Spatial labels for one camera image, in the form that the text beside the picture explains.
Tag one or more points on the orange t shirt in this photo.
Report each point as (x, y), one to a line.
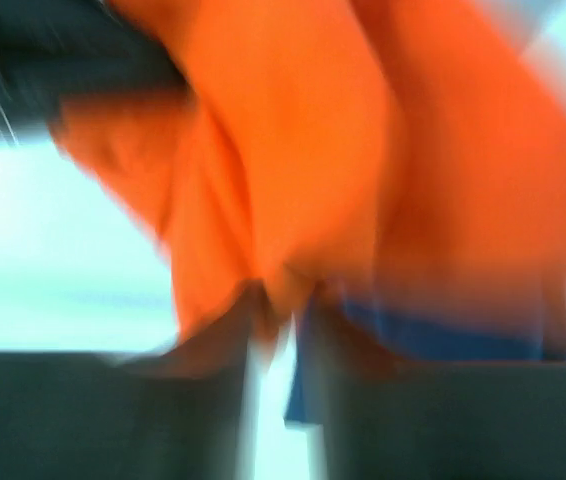
(400, 153)

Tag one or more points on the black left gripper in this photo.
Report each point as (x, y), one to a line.
(53, 50)

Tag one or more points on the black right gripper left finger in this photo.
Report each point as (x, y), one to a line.
(178, 415)

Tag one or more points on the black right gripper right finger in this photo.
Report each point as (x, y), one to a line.
(400, 398)

